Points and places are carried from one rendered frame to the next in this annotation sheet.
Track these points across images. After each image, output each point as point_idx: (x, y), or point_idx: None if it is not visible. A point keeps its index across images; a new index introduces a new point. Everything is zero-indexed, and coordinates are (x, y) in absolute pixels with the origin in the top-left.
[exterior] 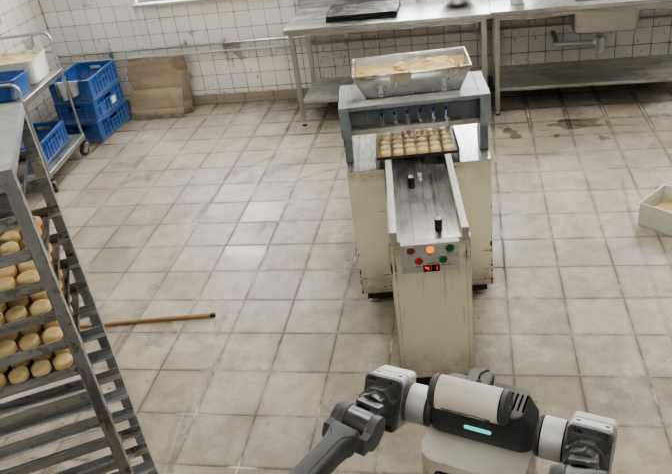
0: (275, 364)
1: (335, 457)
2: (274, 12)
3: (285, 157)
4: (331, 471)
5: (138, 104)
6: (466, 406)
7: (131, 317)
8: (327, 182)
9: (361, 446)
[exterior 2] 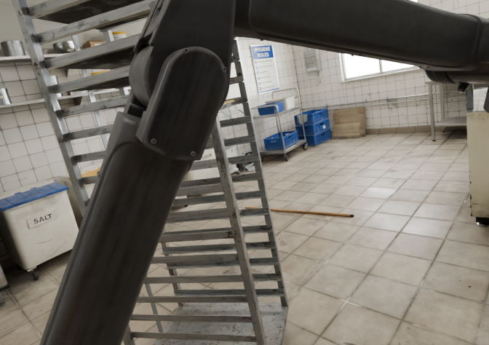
0: (390, 247)
1: (433, 17)
2: (420, 80)
3: (418, 153)
4: (420, 45)
5: (336, 131)
6: None
7: (303, 210)
8: (447, 164)
9: None
